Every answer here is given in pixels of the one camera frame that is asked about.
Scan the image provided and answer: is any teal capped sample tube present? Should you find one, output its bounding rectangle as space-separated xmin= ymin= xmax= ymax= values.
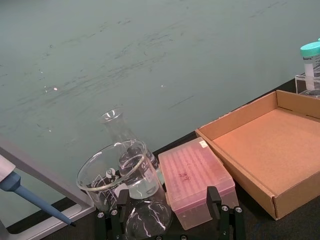
xmin=299 ymin=41 xmax=320 ymax=91

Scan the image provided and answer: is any clear glass conical flask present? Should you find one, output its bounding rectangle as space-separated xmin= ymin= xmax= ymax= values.
xmin=100 ymin=108 xmax=161 ymax=176

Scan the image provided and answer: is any blue and grey pipette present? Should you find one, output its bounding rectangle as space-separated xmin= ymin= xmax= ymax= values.
xmin=0 ymin=153 xmax=76 ymax=228

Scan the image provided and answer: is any shallow brown cardboard tray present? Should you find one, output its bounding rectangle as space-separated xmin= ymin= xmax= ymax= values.
xmin=195 ymin=89 xmax=320 ymax=221

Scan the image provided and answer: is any grey pipette stand frame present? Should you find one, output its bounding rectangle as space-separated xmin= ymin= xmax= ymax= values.
xmin=0 ymin=134 xmax=97 ymax=240

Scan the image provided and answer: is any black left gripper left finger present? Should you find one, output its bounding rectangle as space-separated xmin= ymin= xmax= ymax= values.
xmin=96 ymin=186 xmax=129 ymax=240

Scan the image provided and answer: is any pale green wall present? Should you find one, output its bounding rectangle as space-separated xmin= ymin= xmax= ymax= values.
xmin=0 ymin=0 xmax=320 ymax=228

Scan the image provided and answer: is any large printed glass beaker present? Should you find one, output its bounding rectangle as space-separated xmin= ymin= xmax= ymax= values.
xmin=75 ymin=139 xmax=151 ymax=214

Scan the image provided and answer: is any clear acrylic tube rack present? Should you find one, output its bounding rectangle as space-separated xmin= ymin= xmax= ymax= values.
xmin=294 ymin=73 xmax=320 ymax=99

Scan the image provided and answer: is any round clear glass flask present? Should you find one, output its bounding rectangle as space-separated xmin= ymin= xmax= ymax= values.
xmin=124 ymin=196 xmax=174 ymax=239

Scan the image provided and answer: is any small glass beaker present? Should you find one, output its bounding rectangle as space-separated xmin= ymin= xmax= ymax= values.
xmin=118 ymin=152 xmax=166 ymax=200

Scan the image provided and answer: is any pink pipette tip box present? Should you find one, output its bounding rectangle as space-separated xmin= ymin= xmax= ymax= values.
xmin=157 ymin=136 xmax=239 ymax=231

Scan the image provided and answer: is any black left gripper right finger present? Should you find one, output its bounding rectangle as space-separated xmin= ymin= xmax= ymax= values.
xmin=205 ymin=185 xmax=244 ymax=240

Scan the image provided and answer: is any black table cloth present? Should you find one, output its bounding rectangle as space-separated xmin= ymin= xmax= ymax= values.
xmin=4 ymin=77 xmax=320 ymax=240

